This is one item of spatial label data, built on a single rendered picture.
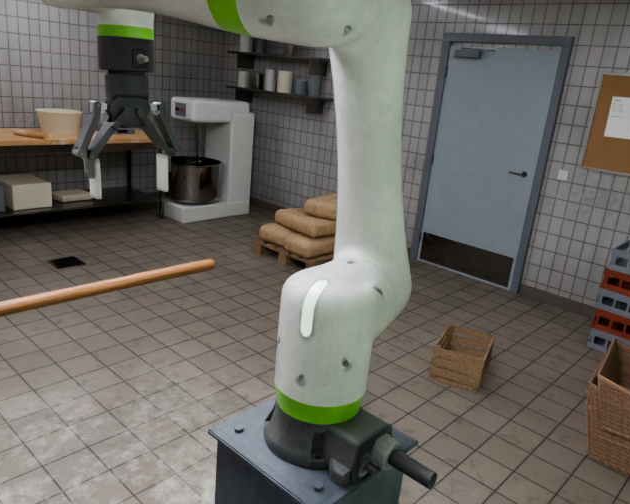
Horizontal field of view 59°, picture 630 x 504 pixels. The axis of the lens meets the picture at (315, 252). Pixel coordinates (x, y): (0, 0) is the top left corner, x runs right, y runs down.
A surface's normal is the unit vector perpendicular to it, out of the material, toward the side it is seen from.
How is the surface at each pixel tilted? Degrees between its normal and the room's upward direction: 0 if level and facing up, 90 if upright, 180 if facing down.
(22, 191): 90
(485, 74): 90
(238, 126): 90
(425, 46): 90
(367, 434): 0
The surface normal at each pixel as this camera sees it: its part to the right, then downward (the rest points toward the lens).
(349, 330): 0.34, 0.29
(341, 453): -0.65, 0.01
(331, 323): 0.07, 0.30
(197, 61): 0.73, 0.27
